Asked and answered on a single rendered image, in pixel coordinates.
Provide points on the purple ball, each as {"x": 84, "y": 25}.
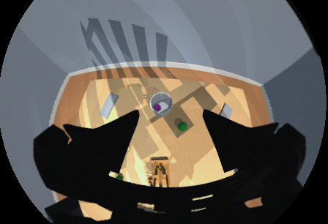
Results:
{"x": 156, "y": 107}

